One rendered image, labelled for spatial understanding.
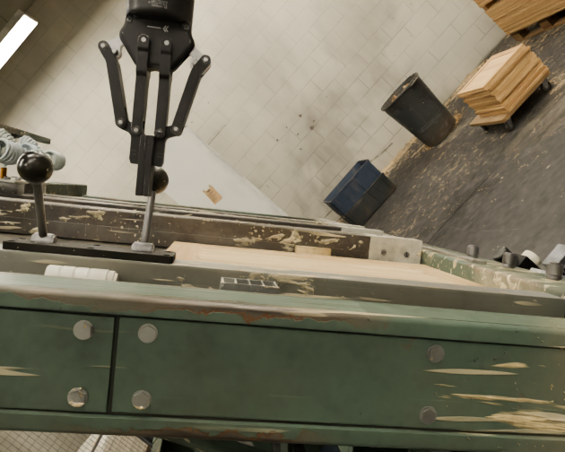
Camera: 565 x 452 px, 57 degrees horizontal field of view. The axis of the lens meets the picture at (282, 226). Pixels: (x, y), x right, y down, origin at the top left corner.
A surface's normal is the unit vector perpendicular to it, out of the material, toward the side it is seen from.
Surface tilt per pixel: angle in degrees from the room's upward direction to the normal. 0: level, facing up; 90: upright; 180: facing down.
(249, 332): 90
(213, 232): 90
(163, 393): 90
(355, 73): 90
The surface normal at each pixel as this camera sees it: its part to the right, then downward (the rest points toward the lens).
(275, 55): 0.06, 0.14
